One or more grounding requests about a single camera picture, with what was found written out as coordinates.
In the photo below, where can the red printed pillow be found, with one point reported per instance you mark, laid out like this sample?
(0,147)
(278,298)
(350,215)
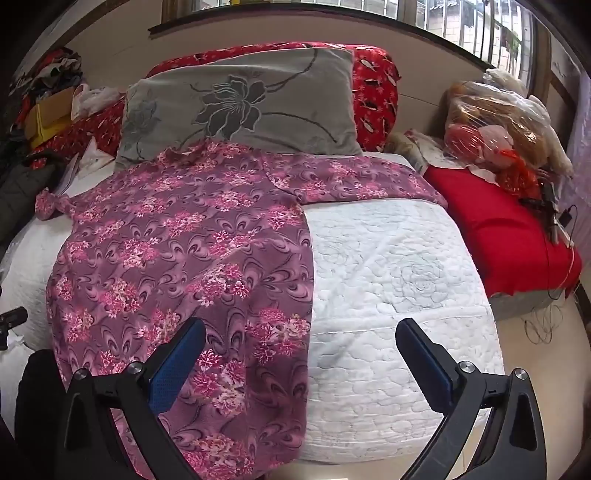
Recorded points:
(374,92)

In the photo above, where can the white quilted mattress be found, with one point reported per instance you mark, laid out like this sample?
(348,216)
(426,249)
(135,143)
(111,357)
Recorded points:
(392,277)

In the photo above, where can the white plastic bag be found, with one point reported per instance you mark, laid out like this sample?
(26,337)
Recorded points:
(92,99)

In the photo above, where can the dark padded jacket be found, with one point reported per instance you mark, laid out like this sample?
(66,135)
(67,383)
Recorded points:
(23,184)

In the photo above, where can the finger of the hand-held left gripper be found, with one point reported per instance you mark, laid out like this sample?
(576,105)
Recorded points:
(11,318)

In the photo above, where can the yellow cardboard box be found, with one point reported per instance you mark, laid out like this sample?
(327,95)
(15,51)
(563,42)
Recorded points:
(46,120)

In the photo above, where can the lavender curtain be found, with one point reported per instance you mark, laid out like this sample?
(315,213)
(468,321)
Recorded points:
(579,147)

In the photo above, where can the red printed blanket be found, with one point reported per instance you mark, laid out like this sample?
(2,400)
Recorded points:
(87,129)

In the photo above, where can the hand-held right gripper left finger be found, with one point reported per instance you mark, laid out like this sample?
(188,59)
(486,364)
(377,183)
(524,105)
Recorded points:
(178,364)

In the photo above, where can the white papers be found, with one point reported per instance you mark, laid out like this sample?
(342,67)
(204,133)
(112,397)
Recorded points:
(92,161)

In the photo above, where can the window with metal grille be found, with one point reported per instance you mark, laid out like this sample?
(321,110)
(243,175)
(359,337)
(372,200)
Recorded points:
(443,18)

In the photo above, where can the pile of mixed clothes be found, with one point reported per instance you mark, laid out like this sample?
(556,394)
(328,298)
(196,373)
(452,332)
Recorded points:
(55,69)

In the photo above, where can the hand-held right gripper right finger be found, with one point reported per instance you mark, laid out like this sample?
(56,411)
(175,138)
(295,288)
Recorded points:
(427,364)

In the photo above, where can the plain red cloth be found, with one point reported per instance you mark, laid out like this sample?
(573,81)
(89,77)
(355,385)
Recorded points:
(489,221)

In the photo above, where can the clear bag of stuffed toys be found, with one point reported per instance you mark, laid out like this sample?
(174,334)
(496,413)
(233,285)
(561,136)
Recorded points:
(485,120)

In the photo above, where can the purple floral garment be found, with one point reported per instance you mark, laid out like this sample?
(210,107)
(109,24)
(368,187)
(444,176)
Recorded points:
(184,230)

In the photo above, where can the beige floral cloth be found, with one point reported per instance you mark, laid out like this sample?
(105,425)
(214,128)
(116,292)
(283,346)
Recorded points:
(411,147)

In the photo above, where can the grey floral pillow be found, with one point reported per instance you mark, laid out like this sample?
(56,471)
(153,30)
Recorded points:
(277,92)

